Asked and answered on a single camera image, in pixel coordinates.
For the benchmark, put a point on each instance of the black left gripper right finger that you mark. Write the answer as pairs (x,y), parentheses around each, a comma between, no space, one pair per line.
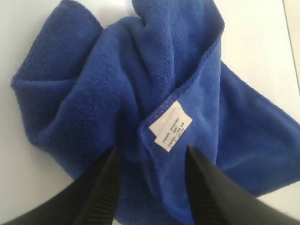
(217,200)

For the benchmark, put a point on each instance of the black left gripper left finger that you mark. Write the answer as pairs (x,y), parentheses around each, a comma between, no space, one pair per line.
(92,199)

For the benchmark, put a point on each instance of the blue microfiber towel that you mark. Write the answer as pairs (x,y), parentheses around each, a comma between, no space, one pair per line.
(151,85)

